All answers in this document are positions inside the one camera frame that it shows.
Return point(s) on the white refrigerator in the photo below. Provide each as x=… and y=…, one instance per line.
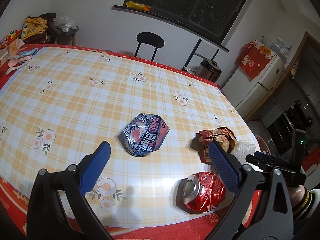
x=244, y=94

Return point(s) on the brown electric pressure cooker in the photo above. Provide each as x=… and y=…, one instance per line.
x=209, y=70

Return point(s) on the yellow patterned bag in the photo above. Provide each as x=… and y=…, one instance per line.
x=34, y=29

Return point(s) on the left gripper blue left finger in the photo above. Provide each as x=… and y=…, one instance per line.
x=92, y=166

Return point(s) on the black framed window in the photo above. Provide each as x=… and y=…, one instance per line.
x=209, y=19

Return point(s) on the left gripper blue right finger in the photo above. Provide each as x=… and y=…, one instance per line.
x=227, y=167

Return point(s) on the pink blue cloth pile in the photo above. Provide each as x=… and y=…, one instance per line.
x=20, y=60

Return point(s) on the brown snack wrapper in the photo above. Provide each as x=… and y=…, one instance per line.
x=222, y=135

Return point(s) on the blue crushed drink can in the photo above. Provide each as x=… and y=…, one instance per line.
x=143, y=135

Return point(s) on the right hand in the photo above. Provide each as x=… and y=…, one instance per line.
x=296, y=194

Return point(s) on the yellow orange snack bag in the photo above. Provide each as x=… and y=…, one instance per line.
x=138, y=6

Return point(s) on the yellow plaid floral tablecloth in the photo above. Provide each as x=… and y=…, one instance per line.
x=63, y=103

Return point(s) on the wooden stool with clutter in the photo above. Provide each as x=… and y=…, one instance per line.
x=57, y=36

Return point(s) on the black round back chair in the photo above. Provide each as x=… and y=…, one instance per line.
x=151, y=39

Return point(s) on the clear plastic bag on stool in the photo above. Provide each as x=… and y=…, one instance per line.
x=65, y=23

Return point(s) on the red festive hanging bag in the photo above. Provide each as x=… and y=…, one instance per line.
x=255, y=57

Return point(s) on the red crushed soda can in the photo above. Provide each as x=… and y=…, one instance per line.
x=202, y=192

